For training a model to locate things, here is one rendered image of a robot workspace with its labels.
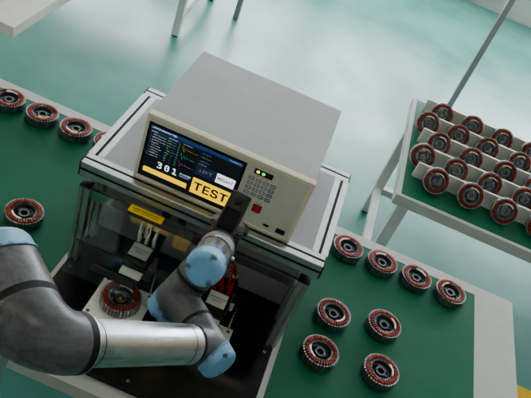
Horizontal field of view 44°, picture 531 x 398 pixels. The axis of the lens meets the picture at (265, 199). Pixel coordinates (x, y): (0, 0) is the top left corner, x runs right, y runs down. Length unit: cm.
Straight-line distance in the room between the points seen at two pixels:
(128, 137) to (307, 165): 52
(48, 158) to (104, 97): 171
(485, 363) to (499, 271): 178
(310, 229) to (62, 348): 93
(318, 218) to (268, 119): 31
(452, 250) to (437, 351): 178
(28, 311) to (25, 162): 133
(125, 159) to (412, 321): 108
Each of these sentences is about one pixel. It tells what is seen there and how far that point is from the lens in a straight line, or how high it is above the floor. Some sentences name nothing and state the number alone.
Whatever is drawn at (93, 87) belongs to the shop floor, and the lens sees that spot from 402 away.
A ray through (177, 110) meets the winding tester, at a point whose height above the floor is 132.
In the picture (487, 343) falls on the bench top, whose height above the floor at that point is 75.
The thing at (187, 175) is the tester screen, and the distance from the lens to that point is 164.
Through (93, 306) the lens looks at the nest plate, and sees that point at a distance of 183.
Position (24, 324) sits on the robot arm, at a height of 144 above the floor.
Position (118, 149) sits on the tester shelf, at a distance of 178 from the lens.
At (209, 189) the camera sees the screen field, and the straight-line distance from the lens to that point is 164.
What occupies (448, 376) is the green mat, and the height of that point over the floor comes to 75.
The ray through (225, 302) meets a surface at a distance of 181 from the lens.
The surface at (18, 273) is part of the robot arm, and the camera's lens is 100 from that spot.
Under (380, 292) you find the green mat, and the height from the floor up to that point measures 75.
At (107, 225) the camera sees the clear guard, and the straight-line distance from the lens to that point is 164.
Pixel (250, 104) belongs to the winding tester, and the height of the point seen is 132.
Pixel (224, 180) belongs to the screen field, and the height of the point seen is 122.
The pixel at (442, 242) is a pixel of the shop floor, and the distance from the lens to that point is 393.
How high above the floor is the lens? 222
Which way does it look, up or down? 38 degrees down
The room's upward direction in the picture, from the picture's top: 23 degrees clockwise
